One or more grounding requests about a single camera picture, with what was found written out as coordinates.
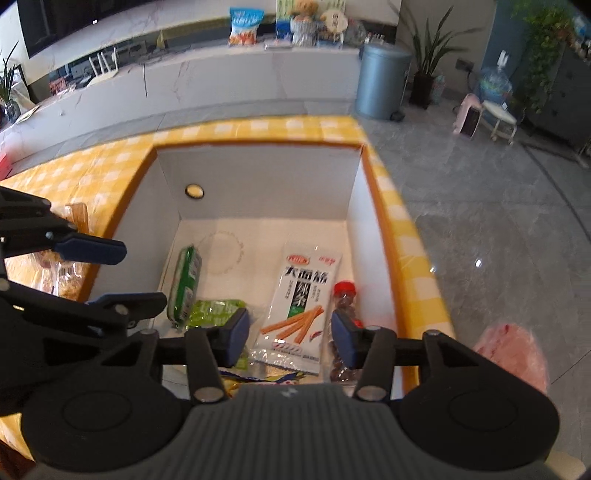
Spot white hand fan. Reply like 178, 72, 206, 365
344, 18, 368, 47

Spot green snack packet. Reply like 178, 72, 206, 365
186, 299, 250, 371

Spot pink plastic bag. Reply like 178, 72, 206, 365
473, 323, 550, 393

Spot white marble TV console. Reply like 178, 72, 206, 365
0, 43, 363, 163

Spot clear mixed snack pack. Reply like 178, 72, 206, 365
27, 251, 88, 302

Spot plant in glass vase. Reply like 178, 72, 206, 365
0, 41, 25, 125

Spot pink space heater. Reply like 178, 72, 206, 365
452, 93, 484, 138

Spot black flat television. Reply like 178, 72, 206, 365
16, 0, 167, 60

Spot grey cabinet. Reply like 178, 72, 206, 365
526, 44, 591, 151

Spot trailing vine plant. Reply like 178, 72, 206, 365
510, 0, 574, 114

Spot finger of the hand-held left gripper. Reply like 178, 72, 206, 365
0, 186, 128, 267
0, 277, 168, 330

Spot teddy bear bouquet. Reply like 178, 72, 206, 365
288, 0, 322, 46

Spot yellow snack packet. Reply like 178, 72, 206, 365
219, 366, 306, 394

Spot grey trash can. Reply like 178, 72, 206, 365
355, 41, 413, 122

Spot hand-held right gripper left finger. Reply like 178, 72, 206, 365
99, 308, 251, 403

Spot round white sign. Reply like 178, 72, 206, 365
318, 9, 347, 42

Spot white stick snack packet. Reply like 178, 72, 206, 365
252, 244, 344, 376

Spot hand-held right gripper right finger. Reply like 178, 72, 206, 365
330, 308, 513, 403

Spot white round stool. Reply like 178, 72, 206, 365
480, 100, 518, 147

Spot green card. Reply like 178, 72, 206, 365
276, 0, 347, 25

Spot orange cardboard box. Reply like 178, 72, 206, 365
84, 140, 410, 402

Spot blue water jug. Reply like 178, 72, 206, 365
478, 51, 515, 105

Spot potted plant in black pot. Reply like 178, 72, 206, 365
390, 0, 481, 110

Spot green sausage snack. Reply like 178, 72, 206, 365
166, 246, 203, 330

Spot white router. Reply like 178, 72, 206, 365
88, 46, 120, 85

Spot bottles on cabinet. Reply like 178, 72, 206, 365
570, 13, 591, 54

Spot blue white snack bag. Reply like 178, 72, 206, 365
228, 7, 265, 47

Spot small red-capped bottle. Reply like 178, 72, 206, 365
329, 281, 366, 384

